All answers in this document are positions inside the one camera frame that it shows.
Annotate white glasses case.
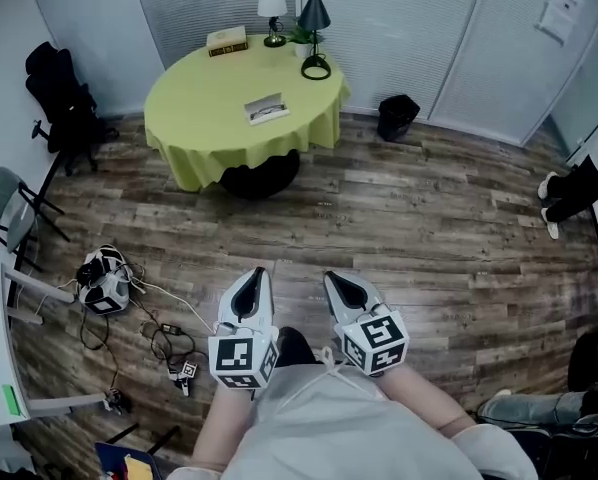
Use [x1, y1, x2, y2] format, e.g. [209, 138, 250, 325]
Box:
[243, 92, 292, 127]

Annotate small dark connector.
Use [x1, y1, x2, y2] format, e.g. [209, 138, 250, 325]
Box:
[103, 387, 131, 415]

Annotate black cable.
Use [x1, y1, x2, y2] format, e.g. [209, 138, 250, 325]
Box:
[78, 312, 208, 392]

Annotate thick cream book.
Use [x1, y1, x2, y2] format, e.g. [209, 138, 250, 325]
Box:
[206, 25, 251, 59]

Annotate white cable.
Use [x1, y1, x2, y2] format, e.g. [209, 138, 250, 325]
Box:
[127, 261, 216, 333]

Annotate person's dark leg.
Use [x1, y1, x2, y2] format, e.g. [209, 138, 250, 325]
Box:
[277, 326, 317, 368]

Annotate black desk lamp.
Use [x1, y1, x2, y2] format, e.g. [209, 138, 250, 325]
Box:
[296, 0, 333, 81]

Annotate black waste bin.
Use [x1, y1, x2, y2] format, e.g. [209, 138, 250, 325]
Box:
[376, 93, 422, 144]

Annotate thin-framed glasses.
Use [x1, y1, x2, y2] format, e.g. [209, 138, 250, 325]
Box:
[250, 103, 287, 121]

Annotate spare hand-held gripper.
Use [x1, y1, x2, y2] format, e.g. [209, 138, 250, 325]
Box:
[75, 243, 133, 317]

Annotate white paper notice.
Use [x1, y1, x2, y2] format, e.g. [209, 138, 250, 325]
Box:
[534, 0, 586, 48]

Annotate person's left forearm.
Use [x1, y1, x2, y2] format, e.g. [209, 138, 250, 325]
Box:
[190, 381, 266, 470]

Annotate black bag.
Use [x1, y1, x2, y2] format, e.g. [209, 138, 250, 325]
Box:
[527, 415, 598, 480]

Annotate black round table base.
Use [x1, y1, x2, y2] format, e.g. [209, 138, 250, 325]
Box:
[218, 148, 302, 201]

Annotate yellow-green tablecloth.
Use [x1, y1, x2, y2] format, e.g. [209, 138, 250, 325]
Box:
[143, 33, 353, 192]

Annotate person's right forearm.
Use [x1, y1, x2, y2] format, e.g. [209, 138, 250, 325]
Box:
[377, 366, 476, 440]

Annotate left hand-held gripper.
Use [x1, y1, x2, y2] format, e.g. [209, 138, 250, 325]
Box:
[207, 266, 281, 392]

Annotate person's white shirt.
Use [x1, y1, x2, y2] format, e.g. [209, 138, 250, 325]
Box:
[167, 346, 539, 480]

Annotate grey chair with black legs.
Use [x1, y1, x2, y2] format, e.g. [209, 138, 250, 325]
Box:
[0, 165, 72, 274]

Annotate blue box with colourful items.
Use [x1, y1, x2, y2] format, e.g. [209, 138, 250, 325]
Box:
[94, 441, 161, 480]

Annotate small potted green plant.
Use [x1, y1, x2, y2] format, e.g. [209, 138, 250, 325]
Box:
[287, 17, 326, 60]

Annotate green tag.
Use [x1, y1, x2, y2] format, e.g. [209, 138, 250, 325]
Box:
[0, 383, 22, 417]

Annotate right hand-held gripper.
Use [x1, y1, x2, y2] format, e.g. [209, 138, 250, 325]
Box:
[323, 270, 411, 377]

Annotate black office chair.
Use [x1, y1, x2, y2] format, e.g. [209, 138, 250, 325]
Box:
[24, 41, 121, 177]

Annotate small white patterned device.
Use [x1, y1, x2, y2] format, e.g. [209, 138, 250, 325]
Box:
[168, 360, 200, 397]

